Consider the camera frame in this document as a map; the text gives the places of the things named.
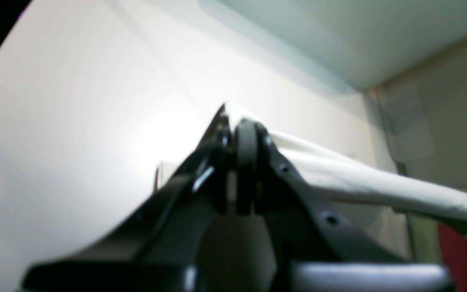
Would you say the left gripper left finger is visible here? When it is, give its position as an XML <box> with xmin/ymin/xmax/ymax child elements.
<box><xmin>21</xmin><ymin>122</ymin><xmax>231</xmax><ymax>292</ymax></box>

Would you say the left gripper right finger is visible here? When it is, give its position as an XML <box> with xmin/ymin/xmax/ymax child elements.
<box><xmin>236</xmin><ymin>120</ymin><xmax>454</xmax><ymax>292</ymax></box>

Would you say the green cloth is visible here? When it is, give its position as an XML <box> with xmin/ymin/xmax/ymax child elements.
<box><xmin>407</xmin><ymin>214</ymin><xmax>442</xmax><ymax>264</ymax></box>

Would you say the dark red cloth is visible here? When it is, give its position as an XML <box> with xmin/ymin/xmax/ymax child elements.
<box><xmin>437</xmin><ymin>224</ymin><xmax>467</xmax><ymax>292</ymax></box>

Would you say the grey side cabinet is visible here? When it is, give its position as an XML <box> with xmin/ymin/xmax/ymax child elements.
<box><xmin>200</xmin><ymin>0</ymin><xmax>467</xmax><ymax>90</ymax></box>

